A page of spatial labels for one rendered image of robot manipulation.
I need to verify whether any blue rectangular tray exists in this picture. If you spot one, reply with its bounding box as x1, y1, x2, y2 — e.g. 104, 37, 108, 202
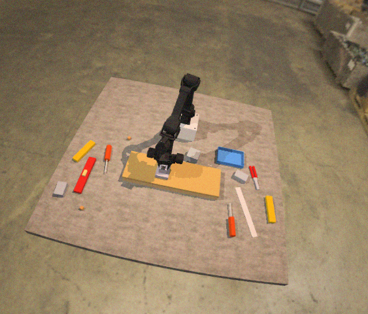
216, 147, 244, 169

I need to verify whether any red flat bar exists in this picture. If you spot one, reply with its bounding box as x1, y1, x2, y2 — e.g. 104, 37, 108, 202
74, 157, 96, 194

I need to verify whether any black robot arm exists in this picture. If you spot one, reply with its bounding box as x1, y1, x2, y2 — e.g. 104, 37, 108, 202
155, 73, 201, 165

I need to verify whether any orange-yellow rectangular bar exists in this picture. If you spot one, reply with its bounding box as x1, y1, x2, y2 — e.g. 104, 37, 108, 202
73, 140, 95, 162
265, 196, 276, 223

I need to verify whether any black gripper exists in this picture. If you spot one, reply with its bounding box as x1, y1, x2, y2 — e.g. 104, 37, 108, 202
146, 146, 184, 170

